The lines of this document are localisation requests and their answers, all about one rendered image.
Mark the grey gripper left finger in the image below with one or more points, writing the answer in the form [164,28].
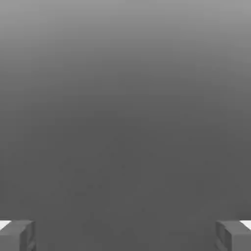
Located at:
[13,236]

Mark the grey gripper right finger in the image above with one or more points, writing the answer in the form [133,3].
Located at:
[236,237]

